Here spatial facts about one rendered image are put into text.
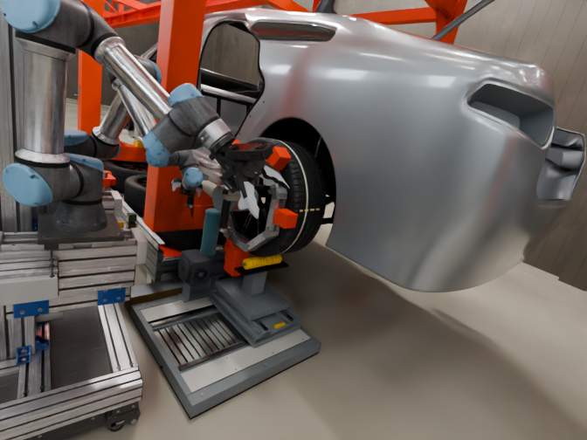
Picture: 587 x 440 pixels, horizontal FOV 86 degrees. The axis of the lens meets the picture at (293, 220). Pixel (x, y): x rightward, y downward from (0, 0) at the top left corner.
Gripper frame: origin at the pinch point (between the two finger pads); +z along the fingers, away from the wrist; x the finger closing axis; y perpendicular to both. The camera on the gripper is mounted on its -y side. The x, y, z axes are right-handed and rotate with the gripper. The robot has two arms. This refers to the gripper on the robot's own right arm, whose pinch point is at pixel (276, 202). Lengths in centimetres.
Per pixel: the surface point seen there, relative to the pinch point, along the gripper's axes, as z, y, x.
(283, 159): -7, 40, -60
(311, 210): 21, 48, -61
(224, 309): 41, 122, -27
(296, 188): 7, 43, -58
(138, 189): -63, 199, -77
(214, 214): -8, 88, -43
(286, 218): 14, 46, -43
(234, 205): -5, 70, -43
